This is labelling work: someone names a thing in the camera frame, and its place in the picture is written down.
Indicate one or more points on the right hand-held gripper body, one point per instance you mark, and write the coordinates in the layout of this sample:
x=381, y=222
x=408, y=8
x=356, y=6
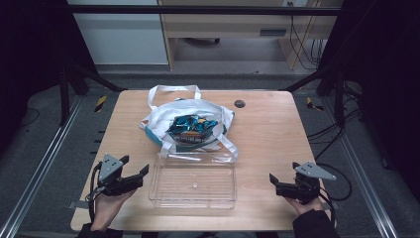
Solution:
x=305, y=185

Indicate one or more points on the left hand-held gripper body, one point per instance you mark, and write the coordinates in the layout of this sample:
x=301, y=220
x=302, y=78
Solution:
x=110, y=167

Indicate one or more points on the person's right hand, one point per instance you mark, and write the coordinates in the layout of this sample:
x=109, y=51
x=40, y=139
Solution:
x=305, y=205

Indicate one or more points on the person's left hand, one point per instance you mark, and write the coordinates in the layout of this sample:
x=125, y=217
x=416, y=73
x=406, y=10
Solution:
x=107, y=206

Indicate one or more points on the grey tape strip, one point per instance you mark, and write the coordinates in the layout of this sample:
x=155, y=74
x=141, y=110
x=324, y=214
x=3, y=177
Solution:
x=77, y=205

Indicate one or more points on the clear plastic container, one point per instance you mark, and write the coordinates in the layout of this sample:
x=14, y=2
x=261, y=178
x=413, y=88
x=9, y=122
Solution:
x=193, y=185

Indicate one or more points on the white tote bag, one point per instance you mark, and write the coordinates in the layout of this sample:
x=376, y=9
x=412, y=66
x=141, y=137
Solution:
x=158, y=115

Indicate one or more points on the yellow black floor tape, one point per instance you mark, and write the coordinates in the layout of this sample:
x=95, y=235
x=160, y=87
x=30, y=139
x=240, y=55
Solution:
x=312, y=104
x=100, y=103

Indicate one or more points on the blue snack packet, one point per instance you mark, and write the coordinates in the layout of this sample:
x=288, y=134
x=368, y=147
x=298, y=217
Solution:
x=193, y=127

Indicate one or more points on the white cabinet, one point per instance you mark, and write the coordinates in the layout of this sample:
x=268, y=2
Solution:
x=122, y=39

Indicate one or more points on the light wooden desk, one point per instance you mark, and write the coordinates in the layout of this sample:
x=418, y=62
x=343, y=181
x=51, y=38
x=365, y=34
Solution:
x=228, y=24

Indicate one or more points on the aluminium floor rail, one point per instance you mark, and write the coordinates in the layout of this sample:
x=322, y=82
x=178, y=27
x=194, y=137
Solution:
x=363, y=172
x=39, y=165

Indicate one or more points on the black metal frame stand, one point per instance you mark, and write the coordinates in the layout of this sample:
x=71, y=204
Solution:
x=338, y=99
x=64, y=95

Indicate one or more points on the black horizontal frame bar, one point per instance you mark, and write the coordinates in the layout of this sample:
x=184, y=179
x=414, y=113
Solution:
x=198, y=10

